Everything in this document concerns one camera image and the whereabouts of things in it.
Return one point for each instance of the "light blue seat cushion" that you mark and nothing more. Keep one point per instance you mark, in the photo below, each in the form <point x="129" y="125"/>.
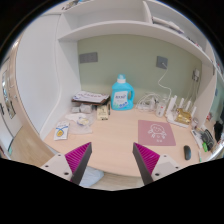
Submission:
<point x="91" y="176"/>

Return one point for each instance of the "green small object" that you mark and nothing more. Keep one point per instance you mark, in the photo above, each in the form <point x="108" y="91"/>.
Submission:
<point x="204" y="145"/>

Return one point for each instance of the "white blue packet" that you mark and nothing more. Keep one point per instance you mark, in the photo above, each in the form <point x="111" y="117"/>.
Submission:
<point x="61" y="130"/>

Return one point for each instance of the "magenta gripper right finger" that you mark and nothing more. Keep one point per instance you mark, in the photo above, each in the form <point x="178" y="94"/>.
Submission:
<point x="153" y="166"/>

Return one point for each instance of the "small yellow box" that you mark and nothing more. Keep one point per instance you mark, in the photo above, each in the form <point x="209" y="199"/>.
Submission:
<point x="102" y="112"/>

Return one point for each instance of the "grey wall socket with plug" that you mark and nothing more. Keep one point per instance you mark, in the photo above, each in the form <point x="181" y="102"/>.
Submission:
<point x="162" y="62"/>

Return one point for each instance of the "blue detergent bottle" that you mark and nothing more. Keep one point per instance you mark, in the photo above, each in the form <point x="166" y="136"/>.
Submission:
<point x="122" y="94"/>

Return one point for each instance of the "pink mouse pad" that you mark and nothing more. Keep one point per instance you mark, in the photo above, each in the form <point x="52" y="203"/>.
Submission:
<point x="155" y="133"/>

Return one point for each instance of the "black device on right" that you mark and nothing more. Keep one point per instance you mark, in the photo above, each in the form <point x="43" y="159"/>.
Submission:
<point x="208" y="139"/>

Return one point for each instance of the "clear plastic bag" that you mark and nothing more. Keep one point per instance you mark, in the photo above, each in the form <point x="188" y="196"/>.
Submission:
<point x="79" y="123"/>

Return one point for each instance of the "stack of books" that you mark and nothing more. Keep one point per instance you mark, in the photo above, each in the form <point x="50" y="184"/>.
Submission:
<point x="91" y="98"/>

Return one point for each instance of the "gold foil package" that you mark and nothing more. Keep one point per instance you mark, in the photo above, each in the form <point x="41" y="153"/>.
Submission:
<point x="183" y="116"/>

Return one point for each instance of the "black computer mouse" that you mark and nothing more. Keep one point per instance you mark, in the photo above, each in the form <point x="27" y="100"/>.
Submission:
<point x="187" y="152"/>

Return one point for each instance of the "grey wall socket panel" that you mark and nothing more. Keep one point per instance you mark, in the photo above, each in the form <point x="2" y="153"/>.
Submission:
<point x="88" y="57"/>

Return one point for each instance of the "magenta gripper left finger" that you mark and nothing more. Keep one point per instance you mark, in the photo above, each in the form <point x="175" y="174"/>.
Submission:
<point x="70" y="166"/>

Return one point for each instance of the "white wall shelf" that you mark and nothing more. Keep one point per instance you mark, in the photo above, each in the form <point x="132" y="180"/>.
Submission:
<point x="148" y="18"/>

